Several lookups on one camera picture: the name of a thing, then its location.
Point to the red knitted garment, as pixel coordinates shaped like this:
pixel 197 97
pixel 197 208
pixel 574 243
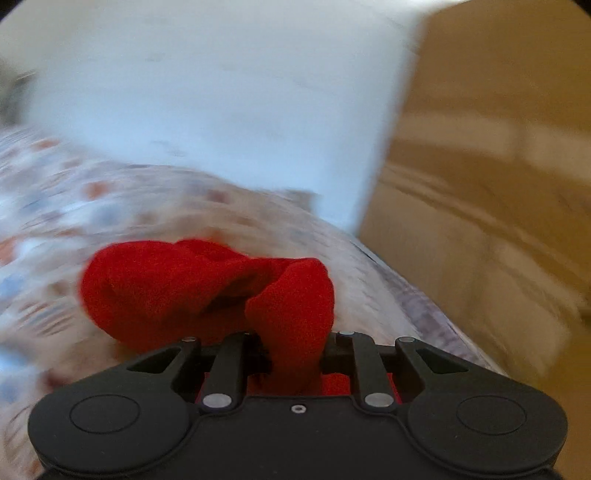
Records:
pixel 148 294

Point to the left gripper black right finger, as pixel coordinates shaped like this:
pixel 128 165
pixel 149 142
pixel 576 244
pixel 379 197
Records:
pixel 338 353

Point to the patterned circle print bedsheet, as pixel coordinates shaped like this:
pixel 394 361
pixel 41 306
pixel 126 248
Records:
pixel 60 204

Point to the wooden wardrobe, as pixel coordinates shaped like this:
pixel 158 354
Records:
pixel 484 200

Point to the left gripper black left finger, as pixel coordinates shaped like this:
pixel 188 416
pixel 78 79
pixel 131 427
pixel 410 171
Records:
pixel 254 356

